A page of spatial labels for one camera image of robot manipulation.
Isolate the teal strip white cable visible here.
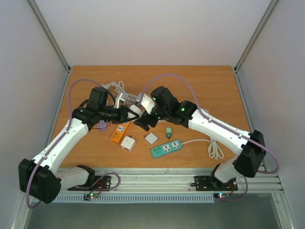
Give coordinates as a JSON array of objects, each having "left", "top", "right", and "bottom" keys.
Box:
[{"left": 182, "top": 137, "right": 224, "bottom": 160}]

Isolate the purple power strip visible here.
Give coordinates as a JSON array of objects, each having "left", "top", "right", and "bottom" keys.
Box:
[{"left": 97, "top": 121, "right": 108, "bottom": 131}]

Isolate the white cube adapter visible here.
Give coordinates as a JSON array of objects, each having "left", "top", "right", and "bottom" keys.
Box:
[{"left": 120, "top": 136, "right": 136, "bottom": 152}]

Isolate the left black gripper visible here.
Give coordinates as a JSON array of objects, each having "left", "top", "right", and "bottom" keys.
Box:
[{"left": 100, "top": 105, "right": 139, "bottom": 124}]

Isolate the teal power strip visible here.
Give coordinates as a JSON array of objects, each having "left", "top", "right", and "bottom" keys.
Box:
[{"left": 151, "top": 140, "right": 183, "bottom": 158}]

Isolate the orange power strip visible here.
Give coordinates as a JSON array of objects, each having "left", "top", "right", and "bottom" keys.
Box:
[{"left": 110, "top": 122, "right": 131, "bottom": 144}]

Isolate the green plug adapter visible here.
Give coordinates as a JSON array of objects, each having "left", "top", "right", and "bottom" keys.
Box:
[{"left": 166, "top": 127, "right": 172, "bottom": 139}]

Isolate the grey slotted cable duct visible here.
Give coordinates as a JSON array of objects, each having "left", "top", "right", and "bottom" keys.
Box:
[{"left": 32, "top": 193, "right": 215, "bottom": 204}]

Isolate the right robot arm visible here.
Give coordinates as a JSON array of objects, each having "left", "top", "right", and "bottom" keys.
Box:
[{"left": 131, "top": 86, "right": 266, "bottom": 190}]

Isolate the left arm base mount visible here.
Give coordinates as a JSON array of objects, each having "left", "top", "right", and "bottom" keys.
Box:
[{"left": 68, "top": 176, "right": 111, "bottom": 191}]

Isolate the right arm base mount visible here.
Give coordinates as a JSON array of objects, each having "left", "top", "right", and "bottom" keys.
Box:
[{"left": 190, "top": 176, "right": 238, "bottom": 191}]

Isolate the white plug of long strip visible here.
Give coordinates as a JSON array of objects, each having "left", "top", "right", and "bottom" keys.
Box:
[{"left": 128, "top": 104, "right": 142, "bottom": 118}]

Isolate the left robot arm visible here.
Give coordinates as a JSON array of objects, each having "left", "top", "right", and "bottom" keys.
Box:
[{"left": 18, "top": 87, "right": 141, "bottom": 208}]

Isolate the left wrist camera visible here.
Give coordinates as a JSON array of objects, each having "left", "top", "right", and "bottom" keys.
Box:
[{"left": 114, "top": 93, "right": 127, "bottom": 109}]

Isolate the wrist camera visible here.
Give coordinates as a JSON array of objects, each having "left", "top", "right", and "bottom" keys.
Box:
[
  {"left": 114, "top": 93, "right": 127, "bottom": 109},
  {"left": 136, "top": 93, "right": 156, "bottom": 114}
]

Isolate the small white square charger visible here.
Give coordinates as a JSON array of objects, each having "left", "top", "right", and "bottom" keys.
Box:
[{"left": 145, "top": 133, "right": 158, "bottom": 145}]

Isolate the white coiled cable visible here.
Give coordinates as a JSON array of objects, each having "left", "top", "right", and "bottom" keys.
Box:
[{"left": 101, "top": 81, "right": 141, "bottom": 108}]

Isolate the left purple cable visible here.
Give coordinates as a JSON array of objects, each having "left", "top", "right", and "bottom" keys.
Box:
[{"left": 25, "top": 78, "right": 103, "bottom": 209}]

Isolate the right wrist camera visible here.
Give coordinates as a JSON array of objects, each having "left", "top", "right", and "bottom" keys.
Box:
[{"left": 136, "top": 93, "right": 156, "bottom": 114}]

